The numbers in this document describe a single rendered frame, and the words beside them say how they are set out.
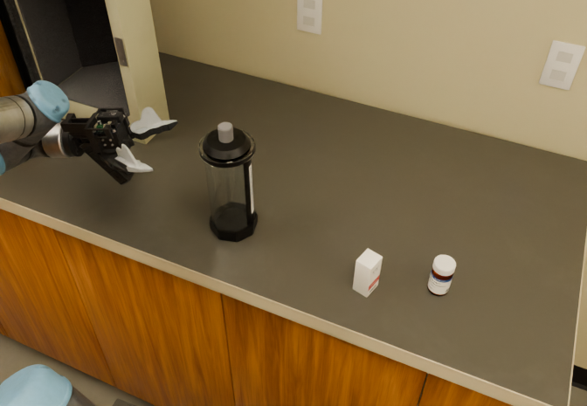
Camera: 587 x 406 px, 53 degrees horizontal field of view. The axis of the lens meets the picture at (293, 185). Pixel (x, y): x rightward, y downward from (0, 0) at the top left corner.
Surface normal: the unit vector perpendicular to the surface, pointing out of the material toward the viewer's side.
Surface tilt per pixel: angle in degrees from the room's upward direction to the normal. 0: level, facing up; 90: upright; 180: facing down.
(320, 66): 90
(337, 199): 0
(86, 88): 0
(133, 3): 90
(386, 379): 90
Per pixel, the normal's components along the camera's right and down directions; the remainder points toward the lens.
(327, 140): 0.00, -0.73
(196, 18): -0.41, 0.62
